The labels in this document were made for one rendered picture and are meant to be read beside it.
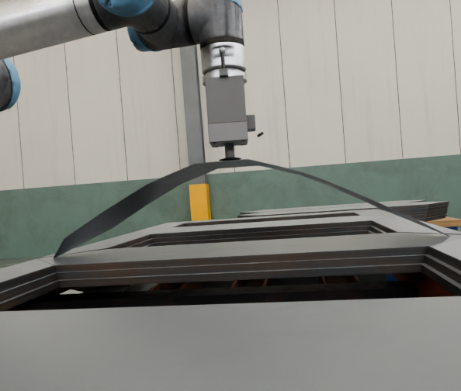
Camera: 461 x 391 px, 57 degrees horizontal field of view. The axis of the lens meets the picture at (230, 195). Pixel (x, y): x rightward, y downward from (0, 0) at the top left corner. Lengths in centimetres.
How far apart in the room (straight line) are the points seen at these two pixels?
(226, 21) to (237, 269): 39
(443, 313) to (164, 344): 19
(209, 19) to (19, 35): 29
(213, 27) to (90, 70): 790
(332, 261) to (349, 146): 731
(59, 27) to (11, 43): 8
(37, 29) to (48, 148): 799
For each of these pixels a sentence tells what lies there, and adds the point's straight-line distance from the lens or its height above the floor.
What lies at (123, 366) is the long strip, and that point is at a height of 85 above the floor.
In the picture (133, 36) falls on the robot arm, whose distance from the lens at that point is 78.
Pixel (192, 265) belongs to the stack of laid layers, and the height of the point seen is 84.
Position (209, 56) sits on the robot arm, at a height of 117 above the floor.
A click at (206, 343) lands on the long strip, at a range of 28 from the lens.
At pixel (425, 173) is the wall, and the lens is 825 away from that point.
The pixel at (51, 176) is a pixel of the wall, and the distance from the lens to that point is 862.
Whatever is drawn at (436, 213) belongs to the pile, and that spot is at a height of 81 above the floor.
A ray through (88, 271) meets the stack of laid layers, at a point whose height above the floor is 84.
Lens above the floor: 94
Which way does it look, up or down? level
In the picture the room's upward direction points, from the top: 4 degrees counter-clockwise
